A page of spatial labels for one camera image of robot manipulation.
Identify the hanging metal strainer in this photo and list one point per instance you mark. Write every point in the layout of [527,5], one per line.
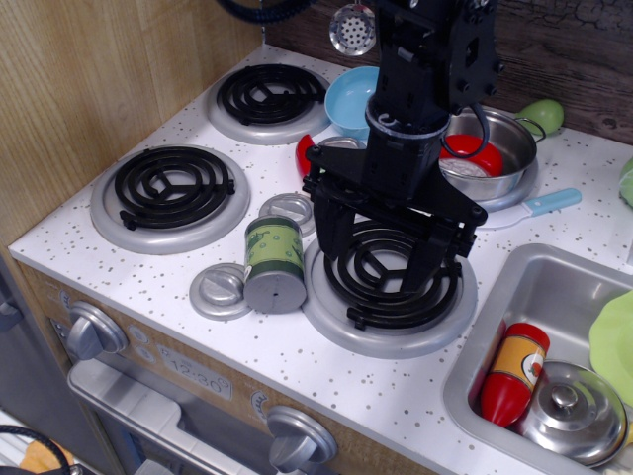
[352,29]

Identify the grey stove knob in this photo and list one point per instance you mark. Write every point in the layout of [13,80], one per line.
[294,206]
[216,293]

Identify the front left stove burner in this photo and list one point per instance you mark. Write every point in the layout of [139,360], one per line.
[169,199]

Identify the green toy vegetable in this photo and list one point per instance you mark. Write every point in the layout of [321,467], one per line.
[626,183]

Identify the left oven knob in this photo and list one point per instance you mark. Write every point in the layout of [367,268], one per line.
[93,332]

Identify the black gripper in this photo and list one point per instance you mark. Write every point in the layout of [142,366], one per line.
[396,181]

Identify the steel sink basin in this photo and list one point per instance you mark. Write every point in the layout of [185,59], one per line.
[554,290]

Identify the green label toy can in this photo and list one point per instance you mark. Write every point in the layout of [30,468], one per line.
[274,281]

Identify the green toy pear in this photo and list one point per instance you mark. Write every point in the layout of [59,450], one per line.
[543,115]

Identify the stove burner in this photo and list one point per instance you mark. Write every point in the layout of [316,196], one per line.
[356,300]
[169,199]
[269,104]

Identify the light blue bowl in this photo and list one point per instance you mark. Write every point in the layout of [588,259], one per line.
[346,101]

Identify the red toy ketchup bottle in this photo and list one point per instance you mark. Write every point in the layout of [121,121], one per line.
[508,387]

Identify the back grey stove knob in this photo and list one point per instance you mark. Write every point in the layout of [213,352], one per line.
[294,206]

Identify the red toy dish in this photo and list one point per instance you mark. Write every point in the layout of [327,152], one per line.
[306,142]

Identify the blue handled white spatula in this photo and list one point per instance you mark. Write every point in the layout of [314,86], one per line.
[532,208]

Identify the front grey stove knob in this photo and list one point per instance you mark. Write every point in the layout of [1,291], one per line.
[216,293]

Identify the silver metal pan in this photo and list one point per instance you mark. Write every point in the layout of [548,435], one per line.
[518,148]

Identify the oven knob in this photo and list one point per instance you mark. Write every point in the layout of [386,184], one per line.
[301,445]
[93,332]

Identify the grey oven door handle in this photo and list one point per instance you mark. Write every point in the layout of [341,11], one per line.
[163,429]

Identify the red toy sushi piece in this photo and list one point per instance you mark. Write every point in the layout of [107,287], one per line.
[468,159]

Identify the back left stove burner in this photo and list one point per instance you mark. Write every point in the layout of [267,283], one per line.
[269,104]

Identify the light green plate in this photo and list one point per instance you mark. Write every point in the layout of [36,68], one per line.
[610,345]

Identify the silver pot lid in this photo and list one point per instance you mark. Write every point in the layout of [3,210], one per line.
[575,413]

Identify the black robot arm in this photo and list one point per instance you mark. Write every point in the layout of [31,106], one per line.
[437,58]

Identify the right oven knob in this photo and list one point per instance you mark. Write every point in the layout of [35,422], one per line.
[301,445]

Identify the front right stove burner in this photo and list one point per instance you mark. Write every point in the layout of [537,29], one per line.
[356,300]

